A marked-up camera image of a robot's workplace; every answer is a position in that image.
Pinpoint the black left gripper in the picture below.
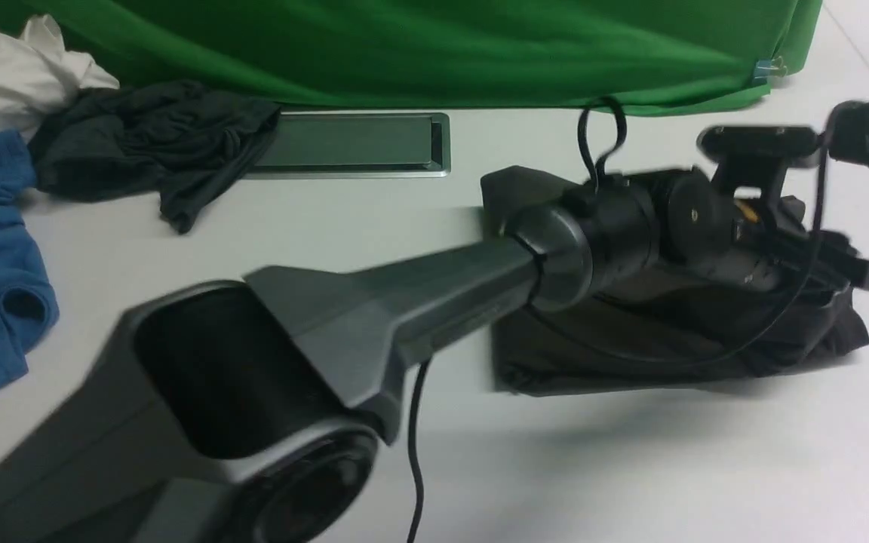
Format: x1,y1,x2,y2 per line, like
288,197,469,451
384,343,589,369
696,196,869,292

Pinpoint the green backdrop cloth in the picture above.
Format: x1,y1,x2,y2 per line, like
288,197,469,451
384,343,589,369
0,1,823,117

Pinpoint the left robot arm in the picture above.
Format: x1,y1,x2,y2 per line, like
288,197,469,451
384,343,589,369
0,165,869,542

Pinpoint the gray table cable hatch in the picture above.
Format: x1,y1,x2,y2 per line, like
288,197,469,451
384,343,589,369
246,111,451,179

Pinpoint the dark teal crumpled shirt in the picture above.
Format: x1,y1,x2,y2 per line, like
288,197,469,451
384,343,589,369
28,81,282,235

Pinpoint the blue binder clip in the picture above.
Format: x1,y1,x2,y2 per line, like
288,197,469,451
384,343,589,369
752,56,788,84

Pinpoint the dark gray long-sleeve shirt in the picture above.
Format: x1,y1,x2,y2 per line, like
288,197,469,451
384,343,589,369
481,166,869,397

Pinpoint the white crumpled shirt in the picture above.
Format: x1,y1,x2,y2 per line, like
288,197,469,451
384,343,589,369
0,14,120,141

